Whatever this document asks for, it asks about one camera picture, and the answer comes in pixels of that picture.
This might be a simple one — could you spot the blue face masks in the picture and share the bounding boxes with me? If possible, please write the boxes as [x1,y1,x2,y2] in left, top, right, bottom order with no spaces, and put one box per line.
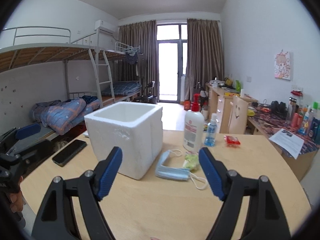
[154,148,209,190]

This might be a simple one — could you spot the left hand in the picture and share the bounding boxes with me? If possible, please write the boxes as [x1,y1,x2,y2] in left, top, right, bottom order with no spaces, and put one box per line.
[9,190,24,213]

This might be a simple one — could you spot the blue plaid quilt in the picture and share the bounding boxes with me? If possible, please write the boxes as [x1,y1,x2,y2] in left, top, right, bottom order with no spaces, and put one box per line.
[30,95,100,135]

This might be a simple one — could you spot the black smartphone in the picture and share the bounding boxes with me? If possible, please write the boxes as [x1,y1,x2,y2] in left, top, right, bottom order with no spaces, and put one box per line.
[52,139,87,167]

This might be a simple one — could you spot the metal bunk bed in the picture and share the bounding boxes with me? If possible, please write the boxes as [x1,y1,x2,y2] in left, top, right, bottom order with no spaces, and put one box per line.
[1,26,140,133]

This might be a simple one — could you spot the white paper sheet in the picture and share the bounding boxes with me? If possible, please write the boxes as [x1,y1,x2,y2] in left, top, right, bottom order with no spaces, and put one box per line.
[269,128,304,159]

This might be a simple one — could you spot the red snack packet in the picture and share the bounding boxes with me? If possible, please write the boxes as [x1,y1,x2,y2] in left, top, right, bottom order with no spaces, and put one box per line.
[224,135,241,147]

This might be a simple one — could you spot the blue spray bottle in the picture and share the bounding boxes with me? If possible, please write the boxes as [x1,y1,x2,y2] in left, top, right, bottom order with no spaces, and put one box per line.
[204,113,217,147]

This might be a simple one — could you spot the wooden smiley chair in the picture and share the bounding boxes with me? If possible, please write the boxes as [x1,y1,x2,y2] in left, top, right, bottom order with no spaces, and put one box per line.
[228,96,248,134]

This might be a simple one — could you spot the white lotion pump bottle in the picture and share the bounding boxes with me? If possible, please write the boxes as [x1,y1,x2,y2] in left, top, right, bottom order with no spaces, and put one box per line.
[183,93,204,153]

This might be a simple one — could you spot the black headphones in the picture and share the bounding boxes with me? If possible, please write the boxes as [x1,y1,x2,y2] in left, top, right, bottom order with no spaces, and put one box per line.
[270,101,287,119]

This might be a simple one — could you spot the white foam box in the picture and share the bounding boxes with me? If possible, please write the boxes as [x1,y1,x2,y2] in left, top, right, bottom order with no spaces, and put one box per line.
[85,102,163,180]

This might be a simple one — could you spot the wooden drawer desk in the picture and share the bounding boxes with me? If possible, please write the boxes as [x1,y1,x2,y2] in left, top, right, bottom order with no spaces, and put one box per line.
[206,84,258,134]

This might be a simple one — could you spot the black folding chair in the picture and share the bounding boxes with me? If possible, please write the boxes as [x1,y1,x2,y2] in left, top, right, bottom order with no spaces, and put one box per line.
[135,81,157,104]

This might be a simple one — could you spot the white air conditioner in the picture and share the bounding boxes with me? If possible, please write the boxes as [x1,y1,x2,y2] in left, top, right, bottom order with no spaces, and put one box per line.
[94,20,117,35]

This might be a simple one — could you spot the left brown curtain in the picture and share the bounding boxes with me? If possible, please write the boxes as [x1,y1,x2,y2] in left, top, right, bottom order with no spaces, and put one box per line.
[119,20,159,96]

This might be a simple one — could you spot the brown curtain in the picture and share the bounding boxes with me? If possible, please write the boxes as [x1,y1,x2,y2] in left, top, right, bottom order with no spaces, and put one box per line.
[184,18,225,100]
[119,20,159,96]

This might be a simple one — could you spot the right brown curtain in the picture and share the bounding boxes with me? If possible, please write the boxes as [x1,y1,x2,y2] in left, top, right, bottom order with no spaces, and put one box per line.
[184,18,225,100]

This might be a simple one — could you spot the anime wall picture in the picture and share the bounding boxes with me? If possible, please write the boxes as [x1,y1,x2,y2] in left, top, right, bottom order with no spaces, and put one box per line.
[274,50,291,80]

